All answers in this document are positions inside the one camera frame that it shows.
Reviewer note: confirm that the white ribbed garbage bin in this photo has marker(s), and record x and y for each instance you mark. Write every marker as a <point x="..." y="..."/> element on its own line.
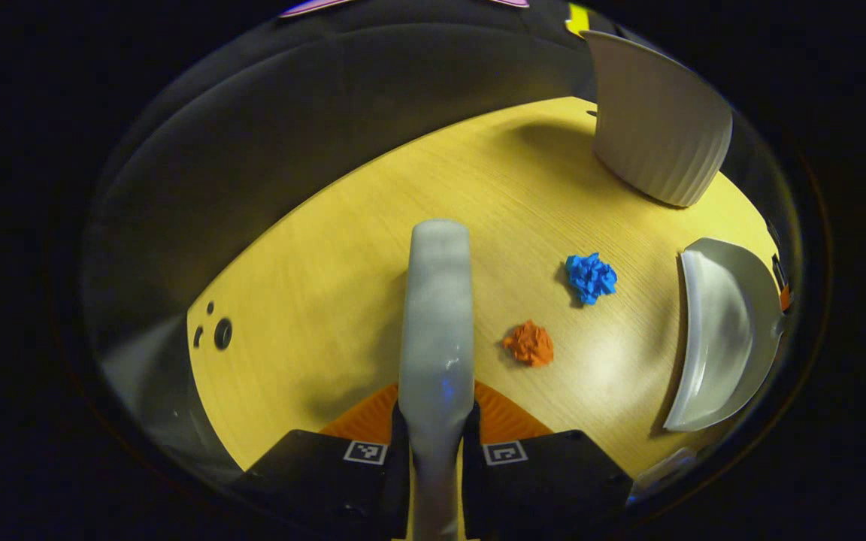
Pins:
<point x="658" y="128"/>

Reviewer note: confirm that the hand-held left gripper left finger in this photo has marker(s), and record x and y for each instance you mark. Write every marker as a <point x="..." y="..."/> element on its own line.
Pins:
<point x="398" y="488"/>

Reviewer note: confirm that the blue paper trash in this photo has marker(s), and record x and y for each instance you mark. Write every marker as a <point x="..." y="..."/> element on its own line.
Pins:
<point x="591" y="278"/>

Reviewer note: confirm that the small white broom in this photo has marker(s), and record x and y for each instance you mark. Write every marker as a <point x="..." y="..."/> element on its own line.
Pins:
<point x="437" y="315"/>

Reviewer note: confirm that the orange paper trash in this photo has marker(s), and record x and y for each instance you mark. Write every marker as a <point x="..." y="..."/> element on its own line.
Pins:
<point x="529" y="344"/>

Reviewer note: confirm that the white dustpan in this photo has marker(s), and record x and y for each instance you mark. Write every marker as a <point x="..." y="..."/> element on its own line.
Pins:
<point x="719" y="330"/>

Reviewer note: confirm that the wooden desktop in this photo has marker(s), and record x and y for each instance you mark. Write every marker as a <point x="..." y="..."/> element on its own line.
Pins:
<point x="328" y="285"/>

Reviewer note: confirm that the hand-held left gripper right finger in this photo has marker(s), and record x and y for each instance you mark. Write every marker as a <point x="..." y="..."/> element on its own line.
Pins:
<point x="474" y="488"/>

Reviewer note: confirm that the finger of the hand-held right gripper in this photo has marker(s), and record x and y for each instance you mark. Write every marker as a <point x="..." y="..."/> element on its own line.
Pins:
<point x="783" y="297"/>

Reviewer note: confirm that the black backdrop cloth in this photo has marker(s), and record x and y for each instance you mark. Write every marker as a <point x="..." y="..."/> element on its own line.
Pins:
<point x="252" y="150"/>

